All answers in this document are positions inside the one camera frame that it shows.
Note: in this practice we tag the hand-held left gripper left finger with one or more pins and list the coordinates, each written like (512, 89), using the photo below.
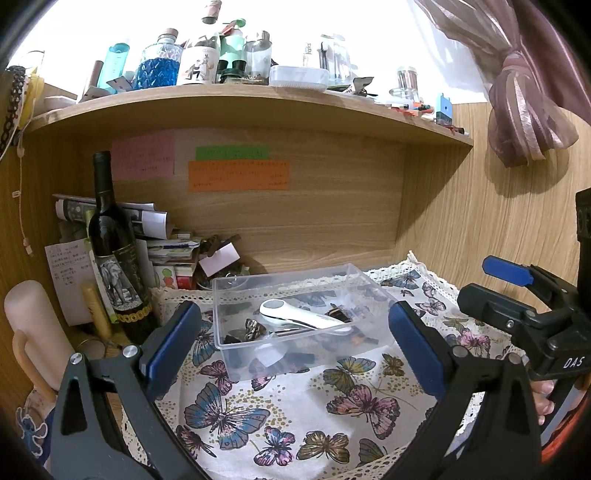
(173, 341)

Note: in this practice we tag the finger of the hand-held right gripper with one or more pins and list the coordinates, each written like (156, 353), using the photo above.
(505, 270)
(489, 302)

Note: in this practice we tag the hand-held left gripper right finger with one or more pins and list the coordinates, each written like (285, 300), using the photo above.
(415, 341)

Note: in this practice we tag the clear plastic storage box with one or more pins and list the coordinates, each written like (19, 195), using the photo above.
(351, 341)

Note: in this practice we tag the gold metal clip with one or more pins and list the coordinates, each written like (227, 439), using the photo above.
(256, 328)

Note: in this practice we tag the white plug charger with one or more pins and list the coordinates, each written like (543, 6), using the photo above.
(270, 357)

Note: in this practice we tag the white handheld massager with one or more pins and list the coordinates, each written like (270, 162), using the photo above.
(295, 316)

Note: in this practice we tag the person's right hand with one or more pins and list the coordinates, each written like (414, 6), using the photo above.
(542, 399)

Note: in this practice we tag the yellow candle stick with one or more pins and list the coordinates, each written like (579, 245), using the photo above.
(97, 311)

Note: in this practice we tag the stack of small booklets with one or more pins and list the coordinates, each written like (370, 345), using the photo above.
(175, 256)

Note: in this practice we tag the white paper tag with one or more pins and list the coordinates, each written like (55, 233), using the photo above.
(219, 259)

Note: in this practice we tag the handwritten paper note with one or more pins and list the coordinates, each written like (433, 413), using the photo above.
(69, 277)

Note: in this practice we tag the rolled magazine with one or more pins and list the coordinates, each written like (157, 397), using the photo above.
(147, 221)

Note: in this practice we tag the dark wine bottle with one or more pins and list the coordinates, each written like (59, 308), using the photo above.
(111, 230)

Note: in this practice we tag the butterfly print lace cloth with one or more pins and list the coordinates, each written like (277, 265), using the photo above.
(286, 415)

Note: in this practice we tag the pale pink cylinder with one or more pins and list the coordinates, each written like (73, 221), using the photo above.
(32, 318)

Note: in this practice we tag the blue cartoon sticker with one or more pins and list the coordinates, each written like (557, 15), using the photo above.
(32, 429)

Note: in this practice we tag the wooden shelf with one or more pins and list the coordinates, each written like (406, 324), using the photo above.
(341, 184)

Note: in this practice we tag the orange sticky note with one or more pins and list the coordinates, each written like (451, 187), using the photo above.
(239, 176)

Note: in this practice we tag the mauve striped curtain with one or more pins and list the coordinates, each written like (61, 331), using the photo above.
(521, 92)

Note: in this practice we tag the orange pens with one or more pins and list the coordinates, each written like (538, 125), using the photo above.
(413, 109)

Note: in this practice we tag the pink sticky note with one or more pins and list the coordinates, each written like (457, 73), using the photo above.
(143, 154)

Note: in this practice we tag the green sticky note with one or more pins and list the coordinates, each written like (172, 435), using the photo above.
(232, 153)

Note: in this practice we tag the glass jar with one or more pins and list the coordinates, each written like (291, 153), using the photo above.
(406, 83)

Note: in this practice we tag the silver binder clip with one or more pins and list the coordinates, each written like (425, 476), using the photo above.
(118, 85)

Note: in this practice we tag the clear acrylic holder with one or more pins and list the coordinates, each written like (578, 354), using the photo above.
(332, 60)

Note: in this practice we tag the cardboard tube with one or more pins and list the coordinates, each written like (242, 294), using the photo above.
(93, 81)

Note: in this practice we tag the blue faceted glass bottle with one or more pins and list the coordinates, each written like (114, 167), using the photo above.
(159, 67)

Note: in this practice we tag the black ink bottle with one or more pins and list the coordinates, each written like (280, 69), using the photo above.
(232, 71)

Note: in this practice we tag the clear bottle with illustrated label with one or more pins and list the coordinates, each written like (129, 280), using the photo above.
(199, 64)

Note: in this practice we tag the black lace ribbon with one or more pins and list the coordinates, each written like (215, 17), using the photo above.
(11, 110)

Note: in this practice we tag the clear lidded plastic container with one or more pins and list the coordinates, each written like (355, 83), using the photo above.
(299, 77)

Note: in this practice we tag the teal plastic bottle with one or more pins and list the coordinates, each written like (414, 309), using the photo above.
(114, 64)

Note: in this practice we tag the mint green bottle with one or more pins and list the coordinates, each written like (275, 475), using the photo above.
(232, 46)

